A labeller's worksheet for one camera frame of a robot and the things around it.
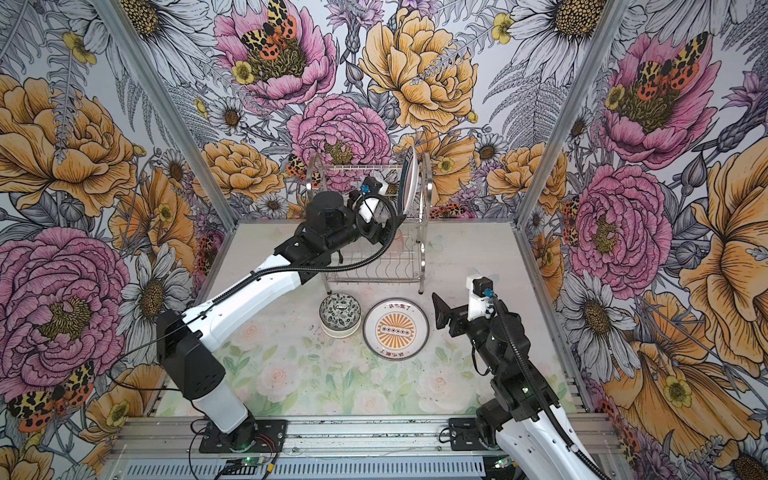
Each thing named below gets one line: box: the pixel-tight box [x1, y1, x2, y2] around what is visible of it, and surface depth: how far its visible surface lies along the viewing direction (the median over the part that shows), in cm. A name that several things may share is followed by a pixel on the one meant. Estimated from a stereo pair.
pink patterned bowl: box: [318, 293, 362, 331], surface depth 91 cm
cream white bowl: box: [320, 318, 362, 338], surface depth 88 cm
